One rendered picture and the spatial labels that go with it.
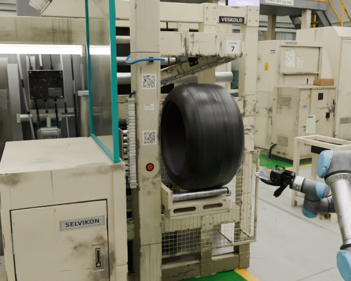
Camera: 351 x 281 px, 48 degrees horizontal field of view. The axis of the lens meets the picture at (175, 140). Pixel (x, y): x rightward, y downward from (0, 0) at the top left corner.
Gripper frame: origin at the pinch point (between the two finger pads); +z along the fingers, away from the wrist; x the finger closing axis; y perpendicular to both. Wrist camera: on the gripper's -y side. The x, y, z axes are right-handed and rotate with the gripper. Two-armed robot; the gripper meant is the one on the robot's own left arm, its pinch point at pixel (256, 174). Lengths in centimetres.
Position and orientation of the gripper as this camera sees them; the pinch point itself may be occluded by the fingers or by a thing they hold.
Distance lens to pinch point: 213.0
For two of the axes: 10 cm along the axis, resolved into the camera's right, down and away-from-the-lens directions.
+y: -0.4, -8.8, -4.8
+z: -8.3, -2.3, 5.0
